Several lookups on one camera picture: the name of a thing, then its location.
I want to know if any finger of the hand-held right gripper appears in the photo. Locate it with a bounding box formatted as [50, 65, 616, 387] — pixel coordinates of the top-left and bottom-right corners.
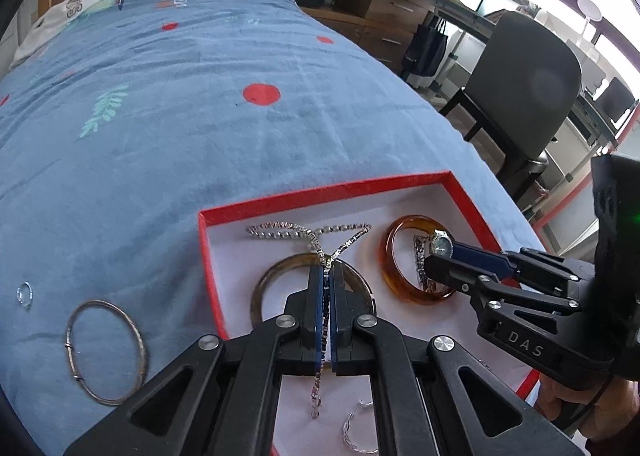
[424, 253, 583, 313]
[452, 242, 597, 288]

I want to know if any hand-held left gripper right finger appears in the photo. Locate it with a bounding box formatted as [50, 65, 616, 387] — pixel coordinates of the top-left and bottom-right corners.
[327, 263, 583, 456]

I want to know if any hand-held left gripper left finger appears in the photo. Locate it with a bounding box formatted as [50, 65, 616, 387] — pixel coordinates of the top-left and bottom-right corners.
[64, 263, 331, 456]

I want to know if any silver wristwatch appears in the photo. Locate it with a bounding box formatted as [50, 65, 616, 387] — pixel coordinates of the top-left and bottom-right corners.
[412, 228, 456, 294]

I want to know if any dark brown bangle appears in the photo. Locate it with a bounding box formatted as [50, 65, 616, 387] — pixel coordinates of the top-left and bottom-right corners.
[250, 252, 375, 327]

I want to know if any amber bangle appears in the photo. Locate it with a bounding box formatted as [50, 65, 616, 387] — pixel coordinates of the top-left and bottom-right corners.
[382, 216, 458, 306]

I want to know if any silver chain necklace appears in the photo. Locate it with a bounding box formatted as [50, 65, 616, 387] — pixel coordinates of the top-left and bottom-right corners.
[246, 221, 373, 419]

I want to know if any red shallow box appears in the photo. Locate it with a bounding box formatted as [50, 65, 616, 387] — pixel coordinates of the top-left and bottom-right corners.
[198, 170, 541, 456]

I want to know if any twisted silver bracelet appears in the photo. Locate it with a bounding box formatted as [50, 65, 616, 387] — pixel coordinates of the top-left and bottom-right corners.
[342, 400, 381, 454]

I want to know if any person's right hand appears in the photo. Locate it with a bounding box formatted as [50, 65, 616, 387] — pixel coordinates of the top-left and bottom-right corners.
[537, 371, 640, 442]

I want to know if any thin silver bangle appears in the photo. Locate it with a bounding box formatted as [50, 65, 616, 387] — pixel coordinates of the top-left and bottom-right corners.
[66, 300, 149, 407]

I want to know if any dark grey chair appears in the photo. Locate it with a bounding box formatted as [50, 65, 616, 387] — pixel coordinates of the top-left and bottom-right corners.
[439, 10, 583, 197]

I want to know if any black monitor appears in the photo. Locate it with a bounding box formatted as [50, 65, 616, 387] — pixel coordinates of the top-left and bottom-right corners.
[597, 76, 638, 129]

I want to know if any black hanging bag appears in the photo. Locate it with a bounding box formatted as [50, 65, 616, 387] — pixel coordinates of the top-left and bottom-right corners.
[402, 13, 449, 87]

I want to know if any grey desk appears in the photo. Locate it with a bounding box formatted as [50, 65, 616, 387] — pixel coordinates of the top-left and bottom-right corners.
[425, 0, 631, 152]

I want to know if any wooden drawer cabinet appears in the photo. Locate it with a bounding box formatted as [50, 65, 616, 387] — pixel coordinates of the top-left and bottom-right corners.
[300, 0, 443, 74]

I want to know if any white round desk lamp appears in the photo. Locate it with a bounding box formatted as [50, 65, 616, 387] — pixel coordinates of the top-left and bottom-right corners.
[576, 0, 605, 44]

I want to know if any white garment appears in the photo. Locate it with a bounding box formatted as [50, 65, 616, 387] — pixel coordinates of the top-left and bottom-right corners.
[10, 0, 119, 68]

